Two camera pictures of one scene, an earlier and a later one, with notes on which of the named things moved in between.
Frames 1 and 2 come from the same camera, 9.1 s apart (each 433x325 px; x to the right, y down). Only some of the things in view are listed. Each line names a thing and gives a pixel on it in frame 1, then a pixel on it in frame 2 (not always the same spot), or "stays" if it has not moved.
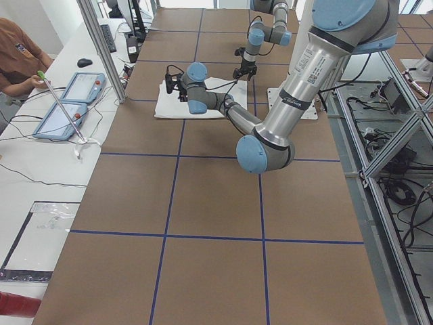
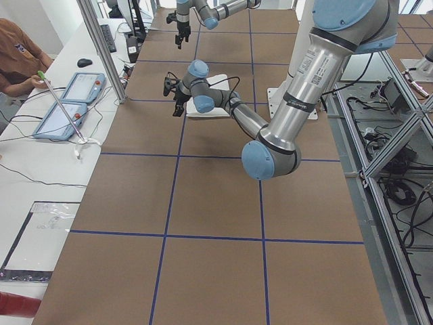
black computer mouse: (84, 62) stays
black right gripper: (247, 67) -> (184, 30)
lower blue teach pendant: (59, 122) stays
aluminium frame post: (95, 20) stays
